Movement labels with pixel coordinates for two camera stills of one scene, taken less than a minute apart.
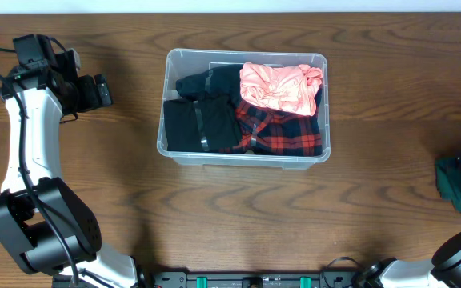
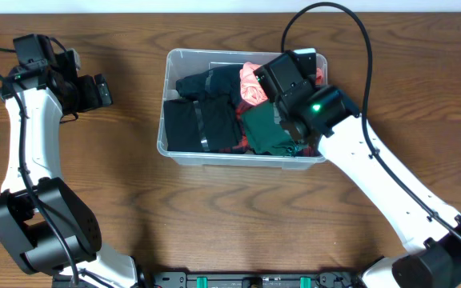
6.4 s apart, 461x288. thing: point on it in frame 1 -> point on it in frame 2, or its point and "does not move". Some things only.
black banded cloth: (224, 81) does not move
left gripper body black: (79, 94) does not move
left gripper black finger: (104, 90) does not move
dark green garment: (451, 182) -> (265, 134)
